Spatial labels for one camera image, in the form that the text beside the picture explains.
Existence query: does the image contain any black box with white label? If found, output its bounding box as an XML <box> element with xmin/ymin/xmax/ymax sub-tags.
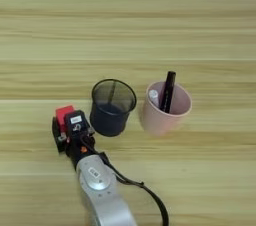
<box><xmin>64</xmin><ymin>110</ymin><xmax>92</xmax><ymax>135</ymax></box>

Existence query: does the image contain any red foam cube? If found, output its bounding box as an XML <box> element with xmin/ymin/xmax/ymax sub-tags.
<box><xmin>55</xmin><ymin>104</ymin><xmax>76</xmax><ymax>134</ymax></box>

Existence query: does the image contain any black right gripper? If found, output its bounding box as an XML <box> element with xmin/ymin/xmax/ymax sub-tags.
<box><xmin>51</xmin><ymin>115</ymin><xmax>101</xmax><ymax>171</ymax></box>

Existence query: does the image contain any pink plastic cup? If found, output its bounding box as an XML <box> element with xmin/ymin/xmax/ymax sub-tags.
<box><xmin>141</xmin><ymin>80</ymin><xmax>194</xmax><ymax>137</ymax></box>

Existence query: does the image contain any white tube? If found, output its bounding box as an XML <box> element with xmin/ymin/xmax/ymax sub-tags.
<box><xmin>148</xmin><ymin>89</ymin><xmax>160</xmax><ymax>108</ymax></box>

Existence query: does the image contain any black mesh pen cup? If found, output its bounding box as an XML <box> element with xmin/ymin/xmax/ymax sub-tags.
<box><xmin>89</xmin><ymin>78</ymin><xmax>138</xmax><ymax>138</ymax></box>

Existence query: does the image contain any black marker pen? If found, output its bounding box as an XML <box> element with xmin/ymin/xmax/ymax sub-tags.
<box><xmin>159</xmin><ymin>70</ymin><xmax>177</xmax><ymax>114</ymax></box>

